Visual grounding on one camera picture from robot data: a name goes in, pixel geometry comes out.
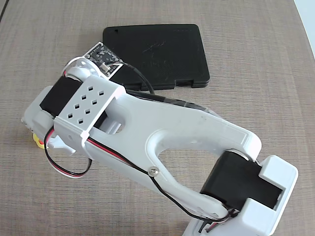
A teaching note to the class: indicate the black camera circuit board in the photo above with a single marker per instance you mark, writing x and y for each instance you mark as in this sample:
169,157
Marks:
103,58

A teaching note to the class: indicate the yellow rubber duck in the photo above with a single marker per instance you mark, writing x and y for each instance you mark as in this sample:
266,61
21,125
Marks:
38,143

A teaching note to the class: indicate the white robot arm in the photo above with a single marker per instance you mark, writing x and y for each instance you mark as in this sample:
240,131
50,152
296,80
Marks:
197,127

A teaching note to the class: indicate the black plastic case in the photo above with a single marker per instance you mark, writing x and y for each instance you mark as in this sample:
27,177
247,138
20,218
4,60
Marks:
172,51

